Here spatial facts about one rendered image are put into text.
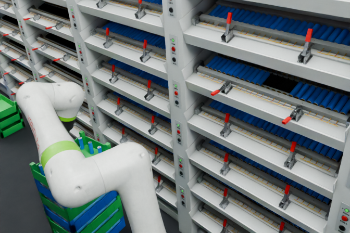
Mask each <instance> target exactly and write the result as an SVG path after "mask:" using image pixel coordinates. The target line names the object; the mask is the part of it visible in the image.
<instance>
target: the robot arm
mask: <svg viewBox="0 0 350 233"><path fill-rule="evenodd" d="M16 101H17V104H18V105H19V107H20V108H21V110H22V111H23V113H24V114H25V116H26V119H27V121H28V123H29V125H30V127H31V130H32V133H33V136H34V139H35V142H36V146H37V150H38V154H39V161H40V162H41V163H42V167H43V171H44V174H45V177H46V180H47V183H48V186H49V188H50V191H51V193H52V196H53V198H54V199H55V200H56V202H58V203H59V204H60V205H62V206H65V207H67V208H77V207H80V206H83V205H85V204H87V203H88V202H90V201H92V200H94V199H96V198H98V197H99V196H101V195H103V194H105V193H107V192H110V191H116V192H117V193H119V195H120V198H121V201H122V203H123V206H124V209H125V211H126V214H127V217H128V220H129V223H130V227H131V230H132V233H166V230H165V227H164V223H163V220H162V217H161V213H160V209H159V205H158V201H157V196H156V191H155V185H154V180H153V172H152V164H151V158H150V155H149V153H148V151H147V150H146V149H145V148H144V147H143V146H142V145H140V144H138V143H134V142H126V143H122V144H119V145H117V146H115V147H113V148H111V149H109V150H106V151H104V152H101V153H99V154H96V155H94V156H91V157H88V158H85V156H84V155H83V153H82V151H81V150H80V148H79V146H78V145H77V143H76V142H75V141H74V140H73V138H72V137H71V135H70V134H69V132H70V130H71V129H72V128H73V126H76V124H75V120H76V117H77V113H78V111H79V108H80V107H81V105H82V104H83V101H84V91H83V89H82V88H81V87H80V86H79V85H78V84H77V83H74V82H59V83H40V82H27V83H25V84H23V85H22V86H20V87H19V89H18V91H17V93H16Z"/></svg>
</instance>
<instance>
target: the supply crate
mask: <svg viewBox="0 0 350 233"><path fill-rule="evenodd" d="M79 135H80V136H79V137H82V140H83V144H84V149H81V148H80V144H79V140H78V138H79V137H78V138H76V139H75V140H74V141H75V142H76V143H77V145H78V146H79V148H80V150H81V151H82V153H83V155H84V156H85V158H88V157H91V156H94V155H96V154H98V149H97V147H98V146H101V148H102V152H104V151H106V150H109V149H111V145H110V143H108V142H107V143H105V144H102V143H100V142H98V141H95V140H93V139H91V138H89V137H87V136H85V133H84V131H80V132H79ZM89 141H91V142H92V145H93V150H94V153H93V154H90V150H89V145H88V142H89ZM39 164H41V162H40V163H38V164H37V165H36V164H35V163H34V162H32V163H30V164H29V165H30V168H31V172H32V174H33V177H34V178H35V179H36V180H38V181H40V182H41V183H43V184H44V185H46V186H47V187H49V186H48V183H47V180H46V177H45V176H43V175H42V174H41V172H40V169H39Z"/></svg>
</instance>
